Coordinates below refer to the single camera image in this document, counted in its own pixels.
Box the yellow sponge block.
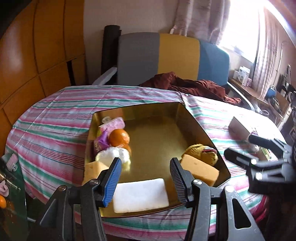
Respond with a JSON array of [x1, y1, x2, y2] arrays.
[[181, 154, 219, 186]]

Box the white fluffy ball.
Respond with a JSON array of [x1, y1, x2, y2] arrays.
[[94, 147, 131, 172]]

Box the cream cardboard box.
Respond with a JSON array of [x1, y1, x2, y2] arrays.
[[228, 116, 257, 141]]

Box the purple snack packet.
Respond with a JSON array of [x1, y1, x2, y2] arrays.
[[93, 130, 110, 155]]

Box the green cracker box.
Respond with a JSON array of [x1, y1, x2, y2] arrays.
[[259, 147, 272, 161]]

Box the yellow knitted toy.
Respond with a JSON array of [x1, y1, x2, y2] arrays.
[[182, 144, 218, 166]]

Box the white sponge pad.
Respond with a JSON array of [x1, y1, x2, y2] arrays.
[[112, 178, 169, 213]]

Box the wooden side desk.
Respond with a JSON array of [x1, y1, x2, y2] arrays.
[[229, 78, 292, 129]]

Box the orange fruit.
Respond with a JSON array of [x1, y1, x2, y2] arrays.
[[108, 129, 130, 147]]

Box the blue cup on desk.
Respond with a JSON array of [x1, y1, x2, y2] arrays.
[[265, 85, 277, 99]]

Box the gold tray box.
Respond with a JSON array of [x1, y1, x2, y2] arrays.
[[81, 102, 231, 218]]

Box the pink plastic packet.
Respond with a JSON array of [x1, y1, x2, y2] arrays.
[[99, 117, 125, 133]]

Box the striped tablecloth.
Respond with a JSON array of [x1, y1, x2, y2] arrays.
[[5, 86, 285, 240]]

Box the white boxes on desk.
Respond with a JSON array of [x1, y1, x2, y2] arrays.
[[233, 66, 252, 87]]

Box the maroon cloth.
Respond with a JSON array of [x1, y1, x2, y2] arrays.
[[139, 72, 241, 105]]

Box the grey yellow blue chair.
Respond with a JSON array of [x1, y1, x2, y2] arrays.
[[94, 25, 254, 110]]

